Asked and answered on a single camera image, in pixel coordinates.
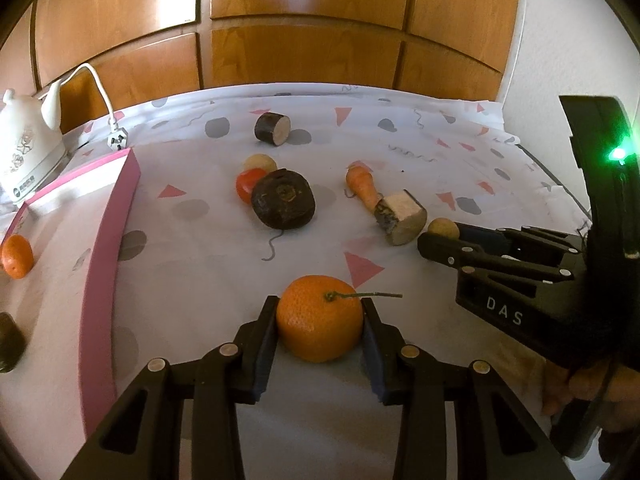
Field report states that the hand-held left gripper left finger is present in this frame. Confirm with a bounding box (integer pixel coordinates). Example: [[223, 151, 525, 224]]
[[67, 295, 281, 480]]

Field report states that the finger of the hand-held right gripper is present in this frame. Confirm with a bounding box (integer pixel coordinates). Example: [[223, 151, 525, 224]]
[[417, 231, 576, 286], [457, 224, 581, 261]]

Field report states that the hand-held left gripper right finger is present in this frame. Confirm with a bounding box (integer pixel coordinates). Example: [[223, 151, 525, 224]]
[[360, 297, 576, 480]]

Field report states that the small yellow potato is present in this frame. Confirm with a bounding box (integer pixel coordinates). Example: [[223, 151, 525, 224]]
[[243, 154, 278, 175], [427, 217, 460, 241]]

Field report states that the pale cut root chunk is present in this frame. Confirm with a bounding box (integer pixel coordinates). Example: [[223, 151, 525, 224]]
[[374, 189, 428, 246]]

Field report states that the large orange with stem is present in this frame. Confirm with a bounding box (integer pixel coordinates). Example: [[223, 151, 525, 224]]
[[276, 275, 403, 364]]

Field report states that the orange carrot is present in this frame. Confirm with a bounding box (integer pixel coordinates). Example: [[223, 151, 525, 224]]
[[345, 161, 385, 211]]

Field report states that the red tomato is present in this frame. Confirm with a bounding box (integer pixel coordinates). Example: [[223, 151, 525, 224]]
[[236, 169, 268, 205]]

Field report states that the pink shallow box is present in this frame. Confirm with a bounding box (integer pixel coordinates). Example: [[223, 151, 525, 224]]
[[0, 148, 142, 438]]

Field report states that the dark-skinned cut root piece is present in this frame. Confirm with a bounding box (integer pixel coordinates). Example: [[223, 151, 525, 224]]
[[254, 112, 292, 147]]

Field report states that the person's right hand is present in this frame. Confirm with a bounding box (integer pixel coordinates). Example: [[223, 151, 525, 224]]
[[542, 360, 640, 433]]

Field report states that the white patterned tablecloth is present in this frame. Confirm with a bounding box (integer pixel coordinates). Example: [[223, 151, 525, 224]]
[[0, 82, 596, 480]]

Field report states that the dark beetroot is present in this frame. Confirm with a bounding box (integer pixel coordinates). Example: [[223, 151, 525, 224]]
[[251, 168, 317, 231]]

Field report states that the dark round vegetable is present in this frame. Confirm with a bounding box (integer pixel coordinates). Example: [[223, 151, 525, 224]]
[[0, 312, 27, 374]]

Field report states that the small orange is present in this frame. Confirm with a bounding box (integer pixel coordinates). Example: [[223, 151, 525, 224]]
[[1, 234, 35, 280]]

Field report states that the wooden panelled cabinet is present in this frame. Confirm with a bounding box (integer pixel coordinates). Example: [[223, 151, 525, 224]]
[[0, 0, 523, 133]]

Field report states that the white ceramic electric kettle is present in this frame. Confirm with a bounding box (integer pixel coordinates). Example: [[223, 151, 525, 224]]
[[0, 80, 68, 207]]

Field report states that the white power cord with plug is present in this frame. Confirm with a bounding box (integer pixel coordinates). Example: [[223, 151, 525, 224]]
[[60, 63, 129, 152]]

